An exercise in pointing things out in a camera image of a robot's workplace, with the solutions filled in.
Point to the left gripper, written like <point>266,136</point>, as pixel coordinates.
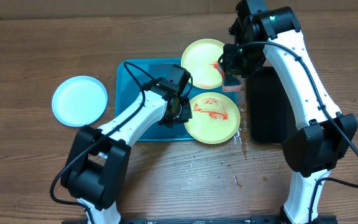
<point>186,114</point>

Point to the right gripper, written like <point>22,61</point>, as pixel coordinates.
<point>234,67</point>

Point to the orange sponge with green scourer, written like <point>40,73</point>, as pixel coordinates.
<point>229,82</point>

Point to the green plate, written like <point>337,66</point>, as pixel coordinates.
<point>200,59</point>
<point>215,118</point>

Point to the light blue round plate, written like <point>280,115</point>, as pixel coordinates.
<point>79,101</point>

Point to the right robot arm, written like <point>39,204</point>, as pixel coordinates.
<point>323,133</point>

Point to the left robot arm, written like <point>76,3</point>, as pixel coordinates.
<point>96,167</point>

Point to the teal plastic serving tray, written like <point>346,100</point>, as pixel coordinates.
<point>128,83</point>

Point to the black rectangular tray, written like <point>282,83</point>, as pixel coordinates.
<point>271,115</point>

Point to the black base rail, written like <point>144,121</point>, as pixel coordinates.
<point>255,219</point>

